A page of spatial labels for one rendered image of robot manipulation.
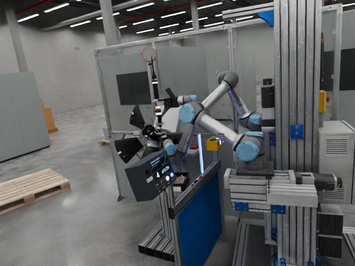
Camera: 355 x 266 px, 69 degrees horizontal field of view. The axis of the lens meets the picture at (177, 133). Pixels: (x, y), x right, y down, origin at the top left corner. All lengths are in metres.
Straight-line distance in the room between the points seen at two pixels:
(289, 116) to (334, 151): 0.32
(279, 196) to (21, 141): 6.72
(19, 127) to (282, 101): 6.63
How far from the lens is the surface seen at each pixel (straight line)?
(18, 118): 7.49
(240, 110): 2.19
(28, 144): 7.63
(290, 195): 1.61
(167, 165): 1.47
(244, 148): 1.49
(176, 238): 1.79
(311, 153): 1.87
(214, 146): 2.24
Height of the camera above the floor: 1.69
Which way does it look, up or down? 14 degrees down
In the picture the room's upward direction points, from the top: 6 degrees counter-clockwise
